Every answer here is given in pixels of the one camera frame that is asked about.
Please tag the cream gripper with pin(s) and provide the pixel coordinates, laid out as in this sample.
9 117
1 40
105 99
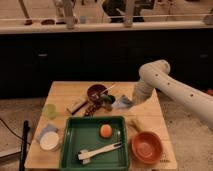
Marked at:
137 101

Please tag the grey-blue towel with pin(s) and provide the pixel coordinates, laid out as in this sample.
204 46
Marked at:
122 103

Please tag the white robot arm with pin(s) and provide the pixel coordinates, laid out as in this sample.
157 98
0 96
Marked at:
156 75

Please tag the dark brown bowl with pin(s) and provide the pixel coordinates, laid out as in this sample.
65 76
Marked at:
94 92

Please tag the red-orange bowl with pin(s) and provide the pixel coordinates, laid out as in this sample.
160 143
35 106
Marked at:
147 147

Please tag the wooden chopstick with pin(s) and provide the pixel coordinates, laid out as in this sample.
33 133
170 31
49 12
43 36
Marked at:
113 85

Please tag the dark green cup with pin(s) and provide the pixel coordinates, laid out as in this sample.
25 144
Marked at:
108 101

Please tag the orange fruit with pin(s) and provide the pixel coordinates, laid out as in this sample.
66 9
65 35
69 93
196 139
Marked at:
106 131

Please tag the brown patterned item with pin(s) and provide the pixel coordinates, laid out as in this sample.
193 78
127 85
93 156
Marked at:
91 110

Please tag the green plastic tray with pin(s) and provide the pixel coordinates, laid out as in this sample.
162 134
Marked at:
83 133

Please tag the wooden block tool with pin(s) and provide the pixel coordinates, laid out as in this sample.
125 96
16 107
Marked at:
76 106

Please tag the white spatula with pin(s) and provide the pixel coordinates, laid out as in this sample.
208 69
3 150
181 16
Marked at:
107 148

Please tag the yellow-green cup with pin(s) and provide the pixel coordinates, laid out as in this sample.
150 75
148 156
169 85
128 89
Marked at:
49 111

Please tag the white round container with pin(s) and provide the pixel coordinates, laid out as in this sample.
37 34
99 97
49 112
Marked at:
50 141

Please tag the black stand pole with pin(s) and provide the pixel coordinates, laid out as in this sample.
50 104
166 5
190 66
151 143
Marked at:
24 143

